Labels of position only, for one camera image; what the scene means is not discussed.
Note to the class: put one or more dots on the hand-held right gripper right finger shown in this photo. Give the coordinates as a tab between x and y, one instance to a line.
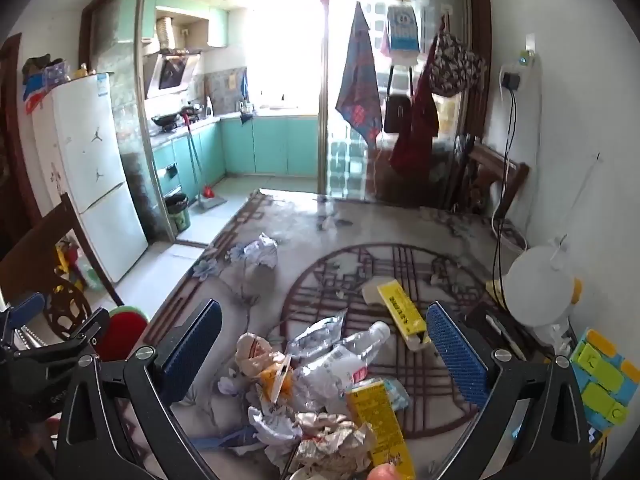
457	360

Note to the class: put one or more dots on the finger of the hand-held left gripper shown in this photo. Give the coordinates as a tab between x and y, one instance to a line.
92	327
27	307

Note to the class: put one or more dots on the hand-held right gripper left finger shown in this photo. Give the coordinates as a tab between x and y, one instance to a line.
192	355

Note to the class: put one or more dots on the yellow carton with cartoon print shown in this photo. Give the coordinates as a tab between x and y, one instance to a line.
380	425

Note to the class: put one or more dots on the silver blue snack packet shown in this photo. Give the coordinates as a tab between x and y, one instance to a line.
320	335

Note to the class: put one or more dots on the person's right hand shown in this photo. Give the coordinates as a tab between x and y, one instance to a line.
384	472

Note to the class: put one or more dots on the red green round stool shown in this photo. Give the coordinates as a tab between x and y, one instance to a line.
122	332

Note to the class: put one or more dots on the dark red phone case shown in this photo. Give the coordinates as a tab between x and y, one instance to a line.
479	317

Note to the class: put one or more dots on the white black pen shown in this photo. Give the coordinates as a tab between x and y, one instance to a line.
502	334

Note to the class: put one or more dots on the dark wooden chair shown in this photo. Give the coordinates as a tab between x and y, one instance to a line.
30	255

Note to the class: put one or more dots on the colourful plastic toy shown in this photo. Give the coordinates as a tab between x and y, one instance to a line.
67	260

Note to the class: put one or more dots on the orange white snack wrapper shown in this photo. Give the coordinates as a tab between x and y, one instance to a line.
260	357

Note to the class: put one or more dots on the small blue clear wrapper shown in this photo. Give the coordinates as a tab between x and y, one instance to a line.
397	397

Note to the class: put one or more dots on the open yellow white carton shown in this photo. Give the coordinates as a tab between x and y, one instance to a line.
400	307

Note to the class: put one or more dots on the yellow paper pad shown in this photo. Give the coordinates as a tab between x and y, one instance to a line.
494	291

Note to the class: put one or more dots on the clear plastic wrap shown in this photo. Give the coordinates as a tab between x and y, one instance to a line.
552	335

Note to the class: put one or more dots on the clear plastic bottle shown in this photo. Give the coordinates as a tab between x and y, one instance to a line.
345	360

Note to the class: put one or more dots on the dark green waste bin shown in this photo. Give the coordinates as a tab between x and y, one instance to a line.
177	212

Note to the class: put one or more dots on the blue yellow-green block toy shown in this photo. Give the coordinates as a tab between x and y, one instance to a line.
600	380

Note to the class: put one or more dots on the crumpled foil paper wad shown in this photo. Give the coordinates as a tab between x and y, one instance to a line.
325	440

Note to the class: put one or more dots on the white refrigerator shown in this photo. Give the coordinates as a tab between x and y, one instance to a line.
85	160

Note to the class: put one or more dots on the carved wooden chair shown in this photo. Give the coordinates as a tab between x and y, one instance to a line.
487	175

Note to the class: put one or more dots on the black wok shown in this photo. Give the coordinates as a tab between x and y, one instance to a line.
165	120

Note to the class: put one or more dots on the teal kitchen base cabinets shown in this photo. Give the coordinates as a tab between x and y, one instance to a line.
270	145

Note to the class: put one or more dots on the dark red hanging garment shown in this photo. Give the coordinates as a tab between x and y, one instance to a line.
415	140

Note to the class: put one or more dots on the dark cloth bundle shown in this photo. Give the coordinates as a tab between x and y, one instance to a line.
42	65

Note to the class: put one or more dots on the black hanging bag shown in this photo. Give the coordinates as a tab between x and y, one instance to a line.
397	112

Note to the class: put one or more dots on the steel range hood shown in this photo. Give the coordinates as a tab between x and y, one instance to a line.
172	72

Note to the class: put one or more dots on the plaid blue red cloth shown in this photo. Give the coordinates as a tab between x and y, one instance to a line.
357	95

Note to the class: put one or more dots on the floral hanging bag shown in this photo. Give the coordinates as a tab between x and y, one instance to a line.
455	67

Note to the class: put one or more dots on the white wall power strip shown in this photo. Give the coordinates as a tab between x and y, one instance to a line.
527	60

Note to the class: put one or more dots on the blue white wall calendar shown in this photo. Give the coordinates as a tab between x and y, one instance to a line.
402	30

